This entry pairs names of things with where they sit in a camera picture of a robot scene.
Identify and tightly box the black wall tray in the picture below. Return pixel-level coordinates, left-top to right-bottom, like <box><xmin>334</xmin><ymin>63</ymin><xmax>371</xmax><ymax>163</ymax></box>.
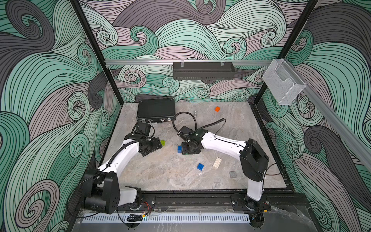
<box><xmin>173</xmin><ymin>62</ymin><xmax>236</xmax><ymax>82</ymax></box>

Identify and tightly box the clear plastic wall bin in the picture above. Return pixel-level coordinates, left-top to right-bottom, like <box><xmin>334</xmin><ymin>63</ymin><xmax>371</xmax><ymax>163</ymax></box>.
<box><xmin>263</xmin><ymin>59</ymin><xmax>306</xmax><ymax>105</ymax></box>

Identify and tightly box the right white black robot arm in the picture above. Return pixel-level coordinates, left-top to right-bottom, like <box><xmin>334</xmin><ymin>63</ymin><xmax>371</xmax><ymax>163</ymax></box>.
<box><xmin>177</xmin><ymin>126</ymin><xmax>270</xmax><ymax>202</ymax></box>

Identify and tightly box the aluminium wall rail back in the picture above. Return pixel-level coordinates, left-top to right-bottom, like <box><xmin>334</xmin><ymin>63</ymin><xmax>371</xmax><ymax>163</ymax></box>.
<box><xmin>105</xmin><ymin>59</ymin><xmax>271</xmax><ymax>66</ymax></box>

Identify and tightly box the white slotted cable duct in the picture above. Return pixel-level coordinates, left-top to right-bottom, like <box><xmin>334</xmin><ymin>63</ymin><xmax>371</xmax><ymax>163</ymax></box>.
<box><xmin>82</xmin><ymin>213</ymin><xmax>250</xmax><ymax>224</ymax></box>

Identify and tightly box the grey lego plate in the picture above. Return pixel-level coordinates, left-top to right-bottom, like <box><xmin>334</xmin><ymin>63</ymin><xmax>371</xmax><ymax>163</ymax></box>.
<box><xmin>229</xmin><ymin>171</ymin><xmax>237</xmax><ymax>178</ymax></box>

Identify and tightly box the aluminium wall rail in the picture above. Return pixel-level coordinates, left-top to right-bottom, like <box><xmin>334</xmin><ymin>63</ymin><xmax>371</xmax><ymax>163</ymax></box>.
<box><xmin>105</xmin><ymin>59</ymin><xmax>271</xmax><ymax>66</ymax></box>
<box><xmin>289</xmin><ymin>63</ymin><xmax>371</xmax><ymax>171</ymax></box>

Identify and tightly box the black hard case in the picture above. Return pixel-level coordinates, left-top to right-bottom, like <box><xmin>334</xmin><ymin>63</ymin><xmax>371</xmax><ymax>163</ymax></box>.
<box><xmin>136</xmin><ymin>99</ymin><xmax>176</xmax><ymax>123</ymax></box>

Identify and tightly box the aluminium wall rail right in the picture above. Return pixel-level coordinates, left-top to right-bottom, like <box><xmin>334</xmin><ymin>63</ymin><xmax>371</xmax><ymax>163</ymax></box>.
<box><xmin>289</xmin><ymin>63</ymin><xmax>371</xmax><ymax>171</ymax></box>

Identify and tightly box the white lego brick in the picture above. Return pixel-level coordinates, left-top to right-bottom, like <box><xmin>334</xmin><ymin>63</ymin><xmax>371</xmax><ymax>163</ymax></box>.
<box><xmin>213</xmin><ymin>157</ymin><xmax>222</xmax><ymax>169</ymax></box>

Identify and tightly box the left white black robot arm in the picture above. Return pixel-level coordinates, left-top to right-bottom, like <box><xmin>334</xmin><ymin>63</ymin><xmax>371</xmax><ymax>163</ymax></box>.
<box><xmin>81</xmin><ymin>122</ymin><xmax>162</xmax><ymax>214</ymax></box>

